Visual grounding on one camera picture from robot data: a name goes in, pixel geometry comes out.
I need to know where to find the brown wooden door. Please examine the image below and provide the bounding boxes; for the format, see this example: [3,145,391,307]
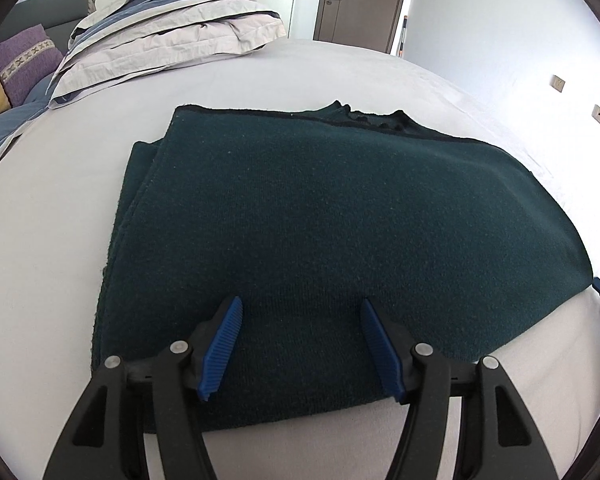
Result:
[314,0,413,55]

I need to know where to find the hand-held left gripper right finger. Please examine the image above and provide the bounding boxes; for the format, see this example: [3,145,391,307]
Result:
[360,299,561,480]

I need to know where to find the purple cushion with patterned band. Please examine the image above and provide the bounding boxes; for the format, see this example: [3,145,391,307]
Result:
[0,24,66,108]

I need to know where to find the blue pillow with white trim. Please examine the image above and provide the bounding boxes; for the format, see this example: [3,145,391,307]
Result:
[0,72,63,176]

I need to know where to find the folded grey and blue duvet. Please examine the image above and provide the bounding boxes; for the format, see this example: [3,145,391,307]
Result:
[47,0,287,110]

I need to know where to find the dark grey upholstered headboard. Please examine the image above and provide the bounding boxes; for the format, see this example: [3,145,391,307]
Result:
[0,0,98,53]

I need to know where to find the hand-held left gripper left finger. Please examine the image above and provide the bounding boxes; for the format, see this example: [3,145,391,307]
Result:
[42,295,245,480]

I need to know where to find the dark green knit sweater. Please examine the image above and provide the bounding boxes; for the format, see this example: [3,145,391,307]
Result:
[89,100,593,433]

